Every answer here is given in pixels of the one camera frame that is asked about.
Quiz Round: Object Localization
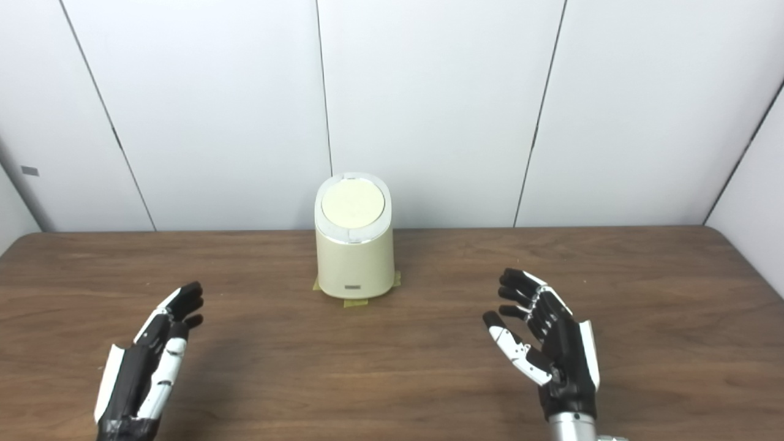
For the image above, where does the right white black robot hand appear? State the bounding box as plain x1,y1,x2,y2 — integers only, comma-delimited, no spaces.
482,268,601,422

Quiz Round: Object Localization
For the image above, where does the cream-colored bin body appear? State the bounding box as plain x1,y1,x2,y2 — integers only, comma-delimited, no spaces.
314,172,396,300

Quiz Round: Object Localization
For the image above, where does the cream round bin lid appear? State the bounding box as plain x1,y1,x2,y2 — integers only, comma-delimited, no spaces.
321,178,386,230

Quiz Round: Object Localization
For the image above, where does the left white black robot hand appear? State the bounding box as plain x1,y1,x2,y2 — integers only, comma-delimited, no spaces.
93,282,205,441

